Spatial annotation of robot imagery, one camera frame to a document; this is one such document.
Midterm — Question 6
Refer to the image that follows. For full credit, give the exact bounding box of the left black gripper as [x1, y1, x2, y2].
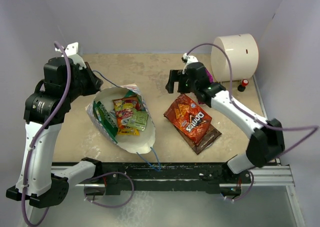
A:
[65, 62, 104, 103]

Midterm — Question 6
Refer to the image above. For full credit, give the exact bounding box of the purple snack bag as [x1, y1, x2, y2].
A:
[205, 69, 214, 83]

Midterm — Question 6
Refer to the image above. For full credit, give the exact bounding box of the red Doritos bag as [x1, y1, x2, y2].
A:
[163, 94, 212, 144]

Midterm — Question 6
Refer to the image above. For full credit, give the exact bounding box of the colourful candy bag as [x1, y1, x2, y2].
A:
[112, 96, 140, 130]

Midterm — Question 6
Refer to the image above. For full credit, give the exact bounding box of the brown chocolate snack bag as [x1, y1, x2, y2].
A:
[176, 124, 222, 155]

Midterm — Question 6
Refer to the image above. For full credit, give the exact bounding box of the blue checkered paper bag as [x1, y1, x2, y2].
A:
[86, 83, 157, 157]

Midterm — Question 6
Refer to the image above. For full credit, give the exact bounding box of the dark green snack bag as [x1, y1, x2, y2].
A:
[92, 101, 118, 144]

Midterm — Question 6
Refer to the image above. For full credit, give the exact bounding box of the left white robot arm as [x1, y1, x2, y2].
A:
[6, 57, 103, 209]

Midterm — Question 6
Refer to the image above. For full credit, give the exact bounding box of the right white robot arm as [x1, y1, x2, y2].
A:
[165, 62, 285, 183]

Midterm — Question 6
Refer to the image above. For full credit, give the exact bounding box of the teal mint candy bag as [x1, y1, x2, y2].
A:
[124, 90, 137, 98]

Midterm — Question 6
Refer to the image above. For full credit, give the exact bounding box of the green snack pack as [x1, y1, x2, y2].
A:
[130, 109, 149, 131]

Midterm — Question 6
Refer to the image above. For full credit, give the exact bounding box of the red black button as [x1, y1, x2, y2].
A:
[237, 79, 249, 92]

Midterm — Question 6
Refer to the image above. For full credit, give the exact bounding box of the white cylindrical container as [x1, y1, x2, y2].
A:
[210, 33, 259, 82]

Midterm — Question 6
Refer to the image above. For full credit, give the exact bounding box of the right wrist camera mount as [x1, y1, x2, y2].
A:
[181, 53, 198, 75]

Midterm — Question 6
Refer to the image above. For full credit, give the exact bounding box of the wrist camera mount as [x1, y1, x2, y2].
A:
[64, 42, 86, 70]
[181, 53, 198, 75]

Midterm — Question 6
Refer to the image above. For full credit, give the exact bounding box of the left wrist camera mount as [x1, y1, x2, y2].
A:
[64, 42, 86, 70]

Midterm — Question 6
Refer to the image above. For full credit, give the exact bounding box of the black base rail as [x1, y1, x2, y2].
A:
[82, 162, 252, 195]

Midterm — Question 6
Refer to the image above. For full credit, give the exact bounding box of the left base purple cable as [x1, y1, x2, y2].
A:
[83, 171, 136, 209]

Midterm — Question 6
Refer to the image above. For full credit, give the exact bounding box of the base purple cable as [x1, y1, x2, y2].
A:
[223, 170, 255, 203]
[83, 171, 136, 209]

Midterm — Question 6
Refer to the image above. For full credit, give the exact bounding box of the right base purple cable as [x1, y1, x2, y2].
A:
[223, 170, 255, 203]

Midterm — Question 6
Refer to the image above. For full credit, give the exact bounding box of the aluminium frame rail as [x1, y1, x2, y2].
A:
[251, 165, 295, 187]

